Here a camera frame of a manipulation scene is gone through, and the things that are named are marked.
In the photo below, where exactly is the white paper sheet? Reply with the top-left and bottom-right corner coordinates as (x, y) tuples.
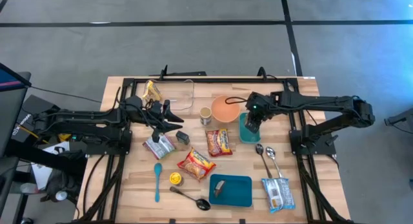
(31, 141), (70, 190)

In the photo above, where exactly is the thick black cable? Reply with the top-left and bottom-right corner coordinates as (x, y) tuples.
(82, 154), (107, 218)

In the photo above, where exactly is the small foil sauce packet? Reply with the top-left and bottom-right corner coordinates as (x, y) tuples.
(214, 180), (227, 198)

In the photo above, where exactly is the black shiny metal spoon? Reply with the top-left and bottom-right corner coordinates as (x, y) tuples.
(169, 186), (212, 212)

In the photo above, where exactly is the dark metal spoon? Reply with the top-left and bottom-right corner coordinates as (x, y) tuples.
(255, 143), (273, 179)

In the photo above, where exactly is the clear plastic container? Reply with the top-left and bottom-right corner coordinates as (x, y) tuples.
(142, 78), (195, 112)

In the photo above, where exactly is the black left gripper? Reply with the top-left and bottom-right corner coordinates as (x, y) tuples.
(141, 99), (185, 134)

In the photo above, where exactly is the black bag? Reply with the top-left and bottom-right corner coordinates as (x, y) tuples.
(40, 167), (81, 205)

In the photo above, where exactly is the black computer monitor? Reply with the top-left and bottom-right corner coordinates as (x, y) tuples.
(0, 63), (32, 157)

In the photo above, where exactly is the thin black floor cable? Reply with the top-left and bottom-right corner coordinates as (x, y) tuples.
(30, 85), (103, 104)

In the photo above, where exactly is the black desk beam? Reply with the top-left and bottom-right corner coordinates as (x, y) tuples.
(5, 139), (88, 181)

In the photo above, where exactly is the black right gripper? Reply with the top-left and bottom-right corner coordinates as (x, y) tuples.
(245, 91), (276, 135)

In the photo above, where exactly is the black equipment case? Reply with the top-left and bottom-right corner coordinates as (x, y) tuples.
(12, 94), (62, 144)

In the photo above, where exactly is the small teal tray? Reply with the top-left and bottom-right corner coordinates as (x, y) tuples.
(239, 112), (261, 145)

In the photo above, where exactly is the dark green spice tin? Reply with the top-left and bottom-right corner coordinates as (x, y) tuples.
(175, 130), (191, 146)

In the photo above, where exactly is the silver green food packet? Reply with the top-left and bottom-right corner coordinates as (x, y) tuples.
(142, 133), (177, 161)

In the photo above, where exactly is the yellow lid spice can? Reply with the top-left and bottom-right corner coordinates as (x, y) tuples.
(169, 172), (185, 187)

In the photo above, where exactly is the yellow cable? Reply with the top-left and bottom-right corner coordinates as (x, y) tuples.
(19, 125), (49, 144)

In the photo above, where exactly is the grey floor stand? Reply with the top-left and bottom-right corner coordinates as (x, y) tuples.
(383, 107), (413, 127)

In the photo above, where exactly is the blue white food packet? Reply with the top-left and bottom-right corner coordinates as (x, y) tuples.
(261, 177), (296, 214)

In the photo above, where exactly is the black aluminium rig frame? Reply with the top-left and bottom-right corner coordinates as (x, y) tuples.
(76, 76), (356, 224)

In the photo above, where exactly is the red ramen noodle packet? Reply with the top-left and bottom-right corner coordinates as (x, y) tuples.
(205, 128), (234, 158)
(176, 147), (217, 181)

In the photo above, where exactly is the yellow ramen noodle packet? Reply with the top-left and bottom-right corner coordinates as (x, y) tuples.
(141, 80), (163, 104)

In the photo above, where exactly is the blue plastic spoon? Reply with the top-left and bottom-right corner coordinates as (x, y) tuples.
(153, 162), (163, 203)

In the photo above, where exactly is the silver metal spoon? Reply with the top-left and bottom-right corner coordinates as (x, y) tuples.
(265, 146), (283, 179)

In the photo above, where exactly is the large teal blue bin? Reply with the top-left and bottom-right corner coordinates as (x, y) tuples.
(208, 174), (254, 208)

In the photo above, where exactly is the small beige cup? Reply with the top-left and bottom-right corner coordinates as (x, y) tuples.
(199, 107), (213, 127)

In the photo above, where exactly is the orange bowl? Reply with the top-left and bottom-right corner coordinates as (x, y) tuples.
(210, 94), (241, 123)

